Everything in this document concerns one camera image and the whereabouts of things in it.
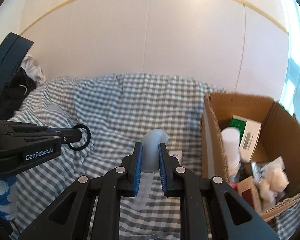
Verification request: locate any dental floss pick jar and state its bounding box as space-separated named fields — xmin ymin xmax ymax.
xmin=221 ymin=127 xmax=241 ymax=176

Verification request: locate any black clothes pile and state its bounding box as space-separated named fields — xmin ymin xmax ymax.
xmin=0 ymin=68 xmax=37 ymax=120

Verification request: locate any white clothes pile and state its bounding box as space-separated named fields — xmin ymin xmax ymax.
xmin=21 ymin=54 xmax=46 ymax=85

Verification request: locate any white purple cream tube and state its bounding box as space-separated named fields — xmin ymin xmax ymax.
xmin=169 ymin=150 xmax=183 ymax=165

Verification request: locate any white lace cloth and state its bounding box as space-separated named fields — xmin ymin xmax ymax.
xmin=257 ymin=156 xmax=289 ymax=211

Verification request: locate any blue striped curtain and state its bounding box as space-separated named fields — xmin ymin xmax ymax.
xmin=280 ymin=0 xmax=300 ymax=124

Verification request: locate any white green medicine box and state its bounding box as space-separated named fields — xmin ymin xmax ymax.
xmin=230 ymin=115 xmax=262 ymax=163

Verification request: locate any cardboard box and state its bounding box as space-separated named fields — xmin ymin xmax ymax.
xmin=200 ymin=92 xmax=300 ymax=221

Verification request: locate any black hair tie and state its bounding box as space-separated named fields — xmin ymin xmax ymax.
xmin=66 ymin=123 xmax=92 ymax=152

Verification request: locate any orange teal carton box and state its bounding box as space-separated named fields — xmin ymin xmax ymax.
xmin=237 ymin=176 xmax=262 ymax=212

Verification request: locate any grey checkered cloth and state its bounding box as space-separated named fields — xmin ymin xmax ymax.
xmin=11 ymin=74 xmax=300 ymax=239

